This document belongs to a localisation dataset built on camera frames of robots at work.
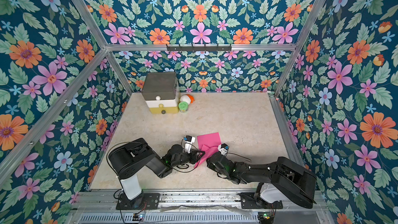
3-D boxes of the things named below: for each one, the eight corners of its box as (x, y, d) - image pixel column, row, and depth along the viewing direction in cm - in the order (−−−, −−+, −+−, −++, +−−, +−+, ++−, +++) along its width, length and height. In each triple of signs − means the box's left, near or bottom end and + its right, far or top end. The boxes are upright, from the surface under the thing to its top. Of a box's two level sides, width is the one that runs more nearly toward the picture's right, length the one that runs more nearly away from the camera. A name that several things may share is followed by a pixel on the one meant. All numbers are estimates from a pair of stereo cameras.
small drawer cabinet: (148, 117, 107) (138, 99, 92) (152, 89, 125) (144, 70, 110) (180, 114, 109) (174, 94, 94) (179, 86, 127) (174, 67, 112)
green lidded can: (178, 112, 110) (177, 108, 106) (180, 105, 114) (179, 101, 111) (187, 112, 110) (187, 108, 106) (188, 105, 114) (188, 101, 111)
